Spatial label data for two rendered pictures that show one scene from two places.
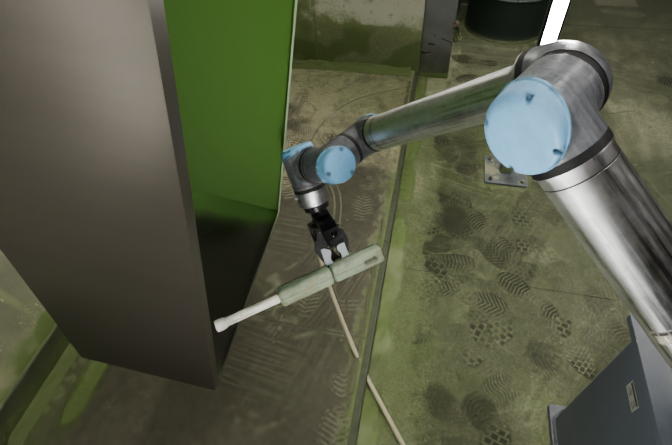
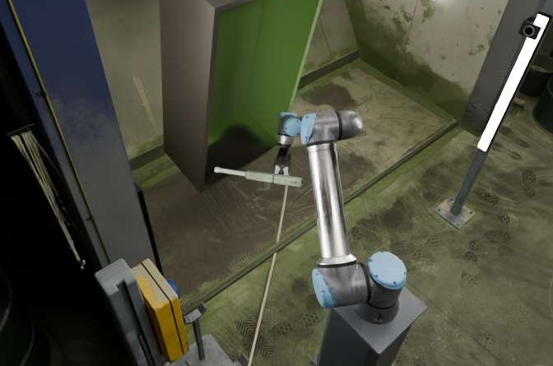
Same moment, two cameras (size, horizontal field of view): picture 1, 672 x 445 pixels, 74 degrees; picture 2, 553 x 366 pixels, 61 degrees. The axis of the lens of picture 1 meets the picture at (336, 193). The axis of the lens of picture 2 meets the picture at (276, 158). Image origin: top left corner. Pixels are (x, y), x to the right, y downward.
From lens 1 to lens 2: 1.44 m
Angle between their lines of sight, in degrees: 22
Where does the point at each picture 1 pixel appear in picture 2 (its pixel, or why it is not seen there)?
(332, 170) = (288, 127)
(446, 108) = not seen: hidden behind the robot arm
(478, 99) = not seen: hidden behind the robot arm
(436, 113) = not seen: hidden behind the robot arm
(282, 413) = (225, 239)
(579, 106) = (320, 127)
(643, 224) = (321, 174)
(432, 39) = (476, 104)
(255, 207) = (271, 136)
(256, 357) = (232, 211)
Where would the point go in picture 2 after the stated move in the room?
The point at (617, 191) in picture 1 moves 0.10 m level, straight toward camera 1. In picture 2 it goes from (318, 159) to (293, 163)
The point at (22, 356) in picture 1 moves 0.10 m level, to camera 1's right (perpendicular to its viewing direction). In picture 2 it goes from (143, 147) to (154, 153)
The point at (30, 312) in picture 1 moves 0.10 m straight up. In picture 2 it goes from (156, 131) to (154, 120)
